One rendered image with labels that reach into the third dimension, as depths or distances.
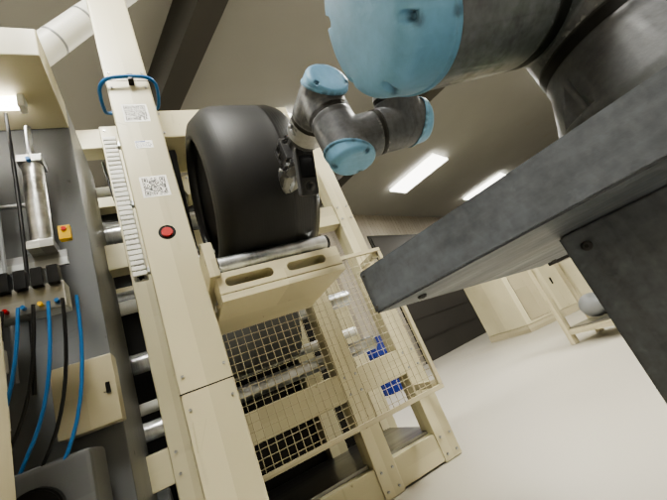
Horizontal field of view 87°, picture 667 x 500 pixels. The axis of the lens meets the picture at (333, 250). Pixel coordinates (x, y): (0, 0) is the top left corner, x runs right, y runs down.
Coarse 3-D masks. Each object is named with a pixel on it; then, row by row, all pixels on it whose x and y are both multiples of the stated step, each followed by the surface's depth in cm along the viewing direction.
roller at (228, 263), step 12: (300, 240) 106; (312, 240) 107; (324, 240) 108; (252, 252) 99; (264, 252) 100; (276, 252) 101; (288, 252) 103; (300, 252) 105; (228, 264) 95; (240, 264) 96; (252, 264) 98
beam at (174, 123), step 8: (160, 112) 149; (168, 112) 151; (176, 112) 152; (184, 112) 153; (192, 112) 155; (160, 120) 147; (168, 120) 149; (176, 120) 150; (184, 120) 152; (168, 128) 147; (176, 128) 148; (184, 128) 150; (168, 136) 146; (176, 136) 147; (184, 136) 148; (168, 144) 149; (176, 144) 150; (184, 144) 152; (176, 152) 154; (184, 152) 156; (184, 160) 161; (184, 168) 165
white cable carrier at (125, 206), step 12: (108, 144) 108; (108, 156) 106; (120, 168) 106; (120, 180) 104; (120, 192) 102; (120, 204) 101; (132, 204) 104; (120, 216) 100; (132, 216) 100; (132, 228) 99; (132, 240) 97; (132, 252) 96; (132, 264) 95; (144, 264) 97; (144, 276) 97
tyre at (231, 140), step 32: (192, 128) 107; (224, 128) 97; (256, 128) 101; (192, 160) 127; (224, 160) 94; (256, 160) 97; (192, 192) 135; (224, 192) 95; (256, 192) 96; (224, 224) 97; (256, 224) 98; (288, 224) 103; (224, 256) 105
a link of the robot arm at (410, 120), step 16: (416, 96) 69; (384, 112) 68; (400, 112) 68; (416, 112) 69; (432, 112) 70; (384, 128) 67; (400, 128) 68; (416, 128) 70; (432, 128) 71; (400, 144) 71; (416, 144) 74
